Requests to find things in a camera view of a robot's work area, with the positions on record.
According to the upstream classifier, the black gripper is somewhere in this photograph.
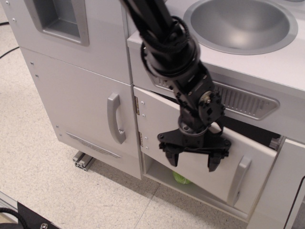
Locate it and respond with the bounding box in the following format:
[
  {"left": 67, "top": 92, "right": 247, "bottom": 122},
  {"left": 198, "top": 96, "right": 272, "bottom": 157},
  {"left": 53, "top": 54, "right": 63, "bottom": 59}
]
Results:
[{"left": 157, "top": 129, "right": 231, "bottom": 172}]

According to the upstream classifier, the white cabinet door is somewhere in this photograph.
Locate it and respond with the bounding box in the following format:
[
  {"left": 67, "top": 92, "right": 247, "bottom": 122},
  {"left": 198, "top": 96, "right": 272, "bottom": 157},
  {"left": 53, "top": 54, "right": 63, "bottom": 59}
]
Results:
[
  {"left": 247, "top": 138, "right": 305, "bottom": 229},
  {"left": 133, "top": 85, "right": 279, "bottom": 208}
]

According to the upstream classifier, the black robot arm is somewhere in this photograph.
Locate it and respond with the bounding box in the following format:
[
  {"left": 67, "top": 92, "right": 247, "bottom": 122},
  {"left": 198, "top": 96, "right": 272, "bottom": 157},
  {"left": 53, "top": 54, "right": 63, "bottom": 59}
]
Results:
[{"left": 122, "top": 0, "right": 231, "bottom": 171}]

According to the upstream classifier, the white toy kitchen cabinet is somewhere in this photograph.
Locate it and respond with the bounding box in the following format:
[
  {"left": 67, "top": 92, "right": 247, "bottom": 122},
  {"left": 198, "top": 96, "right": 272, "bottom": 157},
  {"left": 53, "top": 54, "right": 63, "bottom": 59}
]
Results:
[{"left": 128, "top": 0, "right": 305, "bottom": 226}]

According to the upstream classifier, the green toy cabbage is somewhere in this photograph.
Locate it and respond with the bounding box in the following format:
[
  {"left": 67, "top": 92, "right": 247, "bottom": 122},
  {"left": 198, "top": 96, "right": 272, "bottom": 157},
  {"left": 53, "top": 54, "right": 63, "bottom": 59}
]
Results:
[{"left": 172, "top": 171, "right": 191, "bottom": 185}]

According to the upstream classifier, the lower metal door hinge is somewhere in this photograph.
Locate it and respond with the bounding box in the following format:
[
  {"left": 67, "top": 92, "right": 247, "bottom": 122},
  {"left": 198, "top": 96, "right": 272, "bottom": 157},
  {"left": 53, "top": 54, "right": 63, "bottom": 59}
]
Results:
[{"left": 138, "top": 131, "right": 143, "bottom": 147}]

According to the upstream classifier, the metal door hinge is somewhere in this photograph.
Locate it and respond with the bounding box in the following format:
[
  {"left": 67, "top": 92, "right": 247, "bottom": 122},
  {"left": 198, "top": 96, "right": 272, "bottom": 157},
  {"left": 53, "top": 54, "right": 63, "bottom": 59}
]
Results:
[
  {"left": 138, "top": 131, "right": 143, "bottom": 147},
  {"left": 134, "top": 96, "right": 140, "bottom": 115}
]

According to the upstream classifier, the grey vent panel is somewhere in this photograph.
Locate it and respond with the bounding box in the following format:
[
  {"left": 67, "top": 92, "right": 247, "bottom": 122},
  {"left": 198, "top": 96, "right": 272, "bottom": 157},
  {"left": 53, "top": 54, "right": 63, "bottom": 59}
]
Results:
[{"left": 150, "top": 73, "right": 280, "bottom": 121}]

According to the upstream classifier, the upper metal door hinge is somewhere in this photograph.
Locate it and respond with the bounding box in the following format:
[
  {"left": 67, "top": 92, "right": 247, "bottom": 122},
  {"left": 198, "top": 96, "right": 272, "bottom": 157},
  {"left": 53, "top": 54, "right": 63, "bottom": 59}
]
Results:
[{"left": 134, "top": 96, "right": 140, "bottom": 115}]

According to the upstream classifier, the grey fridge nameplate trim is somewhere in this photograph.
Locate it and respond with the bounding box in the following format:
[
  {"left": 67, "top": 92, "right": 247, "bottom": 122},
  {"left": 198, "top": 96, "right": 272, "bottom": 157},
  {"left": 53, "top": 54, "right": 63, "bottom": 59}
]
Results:
[{"left": 66, "top": 132, "right": 121, "bottom": 158}]

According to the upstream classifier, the silver sink basin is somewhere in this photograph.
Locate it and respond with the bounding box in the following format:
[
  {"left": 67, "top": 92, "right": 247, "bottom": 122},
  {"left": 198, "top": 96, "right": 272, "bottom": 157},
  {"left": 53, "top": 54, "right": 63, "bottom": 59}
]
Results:
[{"left": 183, "top": 0, "right": 298, "bottom": 55}]

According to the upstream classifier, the white toy fridge unit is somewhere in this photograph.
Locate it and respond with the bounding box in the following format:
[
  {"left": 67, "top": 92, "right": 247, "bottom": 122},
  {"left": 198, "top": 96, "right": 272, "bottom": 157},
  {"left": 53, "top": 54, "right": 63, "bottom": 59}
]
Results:
[{"left": 1, "top": 0, "right": 142, "bottom": 178}]

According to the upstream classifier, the grey fridge dispenser recess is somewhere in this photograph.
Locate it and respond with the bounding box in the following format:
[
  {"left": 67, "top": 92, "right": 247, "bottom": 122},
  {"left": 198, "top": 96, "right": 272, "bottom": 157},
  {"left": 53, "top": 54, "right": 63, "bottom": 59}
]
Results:
[{"left": 24, "top": 0, "right": 89, "bottom": 46}]

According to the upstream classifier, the grey cabinet door handle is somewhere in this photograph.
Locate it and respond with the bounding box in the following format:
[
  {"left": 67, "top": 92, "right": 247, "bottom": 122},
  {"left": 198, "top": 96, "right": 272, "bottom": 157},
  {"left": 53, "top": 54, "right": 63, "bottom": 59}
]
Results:
[{"left": 226, "top": 156, "right": 252, "bottom": 207}]

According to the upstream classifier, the grey fridge door handle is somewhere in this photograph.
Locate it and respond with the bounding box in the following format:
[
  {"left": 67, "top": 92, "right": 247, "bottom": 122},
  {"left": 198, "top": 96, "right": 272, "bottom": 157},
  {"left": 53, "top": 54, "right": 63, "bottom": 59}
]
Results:
[{"left": 107, "top": 93, "right": 126, "bottom": 145}]

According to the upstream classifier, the aluminium extrusion rail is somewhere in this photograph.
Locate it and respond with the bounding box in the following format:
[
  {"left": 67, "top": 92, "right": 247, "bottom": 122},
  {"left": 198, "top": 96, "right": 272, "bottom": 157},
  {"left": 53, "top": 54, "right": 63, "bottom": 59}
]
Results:
[{"left": 73, "top": 151, "right": 95, "bottom": 171}]

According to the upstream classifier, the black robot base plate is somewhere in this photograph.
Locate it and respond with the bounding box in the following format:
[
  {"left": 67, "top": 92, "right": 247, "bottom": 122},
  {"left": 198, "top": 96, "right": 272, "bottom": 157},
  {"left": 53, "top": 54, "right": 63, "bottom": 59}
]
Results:
[{"left": 17, "top": 202, "right": 60, "bottom": 229}]

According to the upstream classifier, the black cable on base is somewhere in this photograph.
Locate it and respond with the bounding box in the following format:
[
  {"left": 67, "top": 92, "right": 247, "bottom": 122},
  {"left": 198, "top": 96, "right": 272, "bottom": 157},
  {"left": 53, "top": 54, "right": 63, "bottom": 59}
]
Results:
[{"left": 0, "top": 207, "right": 34, "bottom": 229}]

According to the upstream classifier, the black floor cable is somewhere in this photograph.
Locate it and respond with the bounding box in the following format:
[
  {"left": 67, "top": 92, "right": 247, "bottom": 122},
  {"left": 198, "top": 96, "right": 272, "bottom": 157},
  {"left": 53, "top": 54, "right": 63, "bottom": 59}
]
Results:
[{"left": 0, "top": 21, "right": 20, "bottom": 59}]

